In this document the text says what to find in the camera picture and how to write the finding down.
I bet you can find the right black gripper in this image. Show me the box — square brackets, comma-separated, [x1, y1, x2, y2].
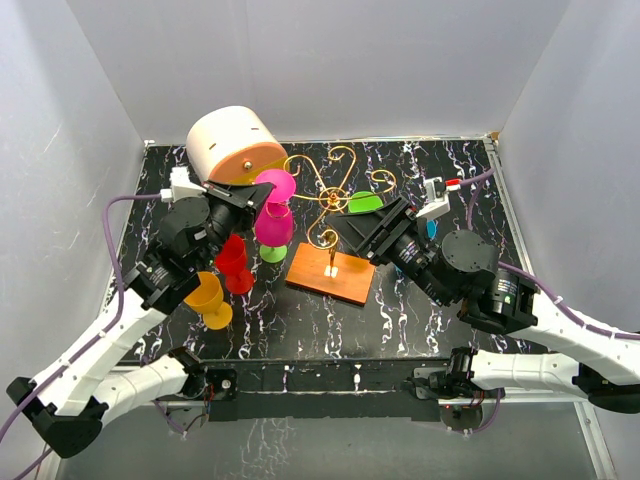
[326, 197, 454, 308]

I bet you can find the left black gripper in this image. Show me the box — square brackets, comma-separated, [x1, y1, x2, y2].
[196, 179, 273, 272]

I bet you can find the magenta wine glass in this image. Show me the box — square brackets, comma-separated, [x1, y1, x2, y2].
[255, 169, 296, 248]

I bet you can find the red wine glass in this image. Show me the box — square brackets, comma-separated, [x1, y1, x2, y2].
[214, 234, 254, 295]

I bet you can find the blue wine glass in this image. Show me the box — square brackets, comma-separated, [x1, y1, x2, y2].
[394, 219, 440, 274]

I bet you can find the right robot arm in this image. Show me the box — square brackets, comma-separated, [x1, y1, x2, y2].
[328, 198, 639, 414]

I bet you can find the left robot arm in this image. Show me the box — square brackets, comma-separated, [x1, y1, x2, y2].
[6, 181, 274, 459]

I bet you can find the light green wine glass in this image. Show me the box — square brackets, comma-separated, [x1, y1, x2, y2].
[259, 245, 288, 264]

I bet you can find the orange wine glass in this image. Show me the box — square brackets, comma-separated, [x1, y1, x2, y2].
[184, 271, 233, 330]

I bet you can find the round mini drawer cabinet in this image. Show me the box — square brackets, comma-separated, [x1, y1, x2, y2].
[186, 106, 287, 184]

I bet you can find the gold wire glass rack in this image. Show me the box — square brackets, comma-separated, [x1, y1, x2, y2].
[283, 145, 375, 307]

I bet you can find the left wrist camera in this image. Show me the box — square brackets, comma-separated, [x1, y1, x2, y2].
[160, 167, 206, 203]

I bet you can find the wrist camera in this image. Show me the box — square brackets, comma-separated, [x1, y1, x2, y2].
[160, 167, 206, 203]
[417, 177, 461, 221]

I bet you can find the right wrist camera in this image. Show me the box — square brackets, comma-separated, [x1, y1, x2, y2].
[417, 177, 461, 221]

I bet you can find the black table front bracket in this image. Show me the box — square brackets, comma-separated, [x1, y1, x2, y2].
[159, 349, 496, 424]

